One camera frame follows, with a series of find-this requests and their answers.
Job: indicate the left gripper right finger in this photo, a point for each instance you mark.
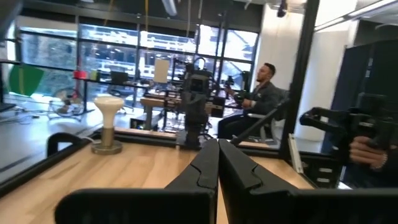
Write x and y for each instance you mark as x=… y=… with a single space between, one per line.
x=280 y=205

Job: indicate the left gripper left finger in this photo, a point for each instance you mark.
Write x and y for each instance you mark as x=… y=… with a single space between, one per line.
x=140 y=207

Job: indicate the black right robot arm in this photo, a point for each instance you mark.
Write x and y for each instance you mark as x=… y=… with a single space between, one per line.
x=194 y=109

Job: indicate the silver aluminium bar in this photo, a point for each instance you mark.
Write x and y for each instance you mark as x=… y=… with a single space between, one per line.
x=295 y=155

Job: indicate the black computer box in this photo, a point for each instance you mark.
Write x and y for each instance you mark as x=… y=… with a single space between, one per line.
x=136 y=124

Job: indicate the grey office chair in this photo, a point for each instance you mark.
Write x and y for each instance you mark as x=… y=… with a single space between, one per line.
x=281 y=105

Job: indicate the white mushroom lamp brass base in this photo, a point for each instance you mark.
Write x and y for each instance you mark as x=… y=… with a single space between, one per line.
x=108 y=105

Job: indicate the person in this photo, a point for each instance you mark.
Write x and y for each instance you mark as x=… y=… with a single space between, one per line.
x=264 y=96

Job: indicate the red box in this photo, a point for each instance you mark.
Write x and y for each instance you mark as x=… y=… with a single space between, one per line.
x=80 y=74

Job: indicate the dark partition panel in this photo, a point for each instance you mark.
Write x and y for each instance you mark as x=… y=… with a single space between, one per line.
x=351 y=77

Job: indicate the green curved panel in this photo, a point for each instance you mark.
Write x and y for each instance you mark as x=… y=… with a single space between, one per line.
x=26 y=81

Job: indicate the black corner bracket plate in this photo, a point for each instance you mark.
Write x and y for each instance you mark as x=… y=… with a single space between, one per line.
x=323 y=174

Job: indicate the black aluminium table frame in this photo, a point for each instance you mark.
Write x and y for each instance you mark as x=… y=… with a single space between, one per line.
x=31 y=171

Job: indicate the black vertical frame post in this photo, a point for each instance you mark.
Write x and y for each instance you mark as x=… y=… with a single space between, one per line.
x=300 y=77

